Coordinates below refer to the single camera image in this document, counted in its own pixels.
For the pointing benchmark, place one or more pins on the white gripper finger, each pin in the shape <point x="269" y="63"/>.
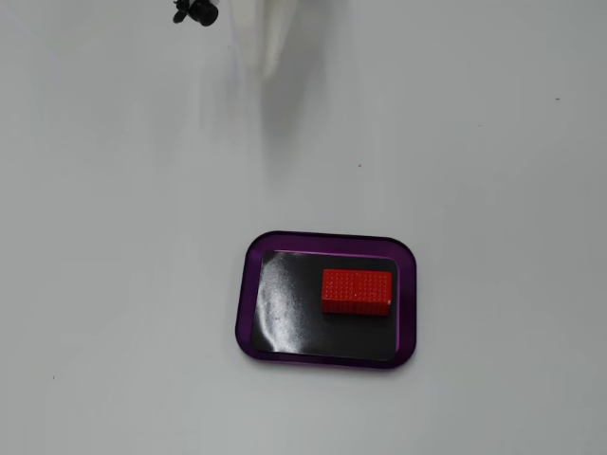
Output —
<point x="284" y="28"/>

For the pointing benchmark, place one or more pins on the red textured block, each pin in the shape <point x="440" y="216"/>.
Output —
<point x="355" y="289"/>

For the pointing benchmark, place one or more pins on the purple metal tray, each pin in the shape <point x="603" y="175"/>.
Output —
<point x="284" y="322"/>

